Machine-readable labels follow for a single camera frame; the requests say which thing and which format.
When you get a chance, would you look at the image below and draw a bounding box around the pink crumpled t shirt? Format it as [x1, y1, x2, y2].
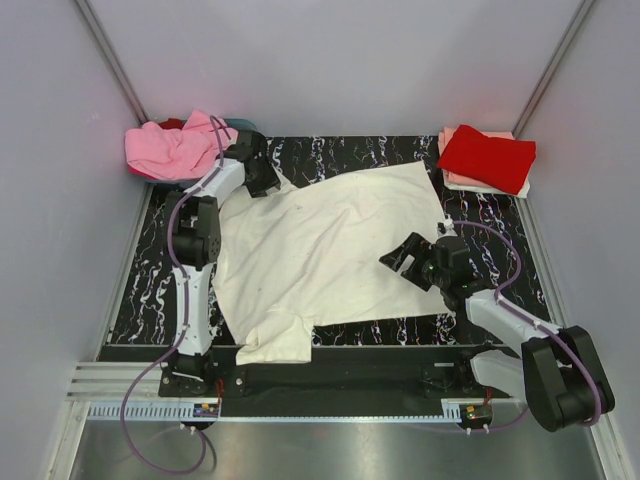
[123, 108, 241, 181]

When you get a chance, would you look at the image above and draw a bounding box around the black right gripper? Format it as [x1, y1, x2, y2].
[379, 232, 449, 292]

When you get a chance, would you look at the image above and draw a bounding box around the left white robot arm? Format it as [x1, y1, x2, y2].
[164, 129, 281, 396]

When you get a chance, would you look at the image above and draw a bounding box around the aluminium corner post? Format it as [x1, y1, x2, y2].
[512, 0, 599, 138]
[71, 0, 149, 124]

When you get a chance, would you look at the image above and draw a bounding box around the left aluminium corner post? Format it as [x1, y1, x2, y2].
[71, 0, 149, 124]

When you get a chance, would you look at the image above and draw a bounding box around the red t shirt in basket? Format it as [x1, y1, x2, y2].
[158, 118, 184, 130]

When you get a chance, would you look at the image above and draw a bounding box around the folded red t shirt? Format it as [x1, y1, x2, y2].
[438, 125, 537, 197]

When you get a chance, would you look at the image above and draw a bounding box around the white slotted cable duct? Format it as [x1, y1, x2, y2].
[87, 402, 220, 422]

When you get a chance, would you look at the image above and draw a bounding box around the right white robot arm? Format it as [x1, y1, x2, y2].
[379, 233, 616, 432]

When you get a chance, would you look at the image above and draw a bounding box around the aluminium frame rail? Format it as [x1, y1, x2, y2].
[66, 362, 162, 401]

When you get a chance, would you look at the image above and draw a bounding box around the right aluminium corner post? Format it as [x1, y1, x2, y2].
[512, 0, 599, 138]

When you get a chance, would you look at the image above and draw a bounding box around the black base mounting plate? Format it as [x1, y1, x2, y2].
[145, 345, 501, 422]

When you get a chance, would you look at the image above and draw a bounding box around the teal plastic laundry basket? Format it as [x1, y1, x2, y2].
[128, 117, 260, 181]

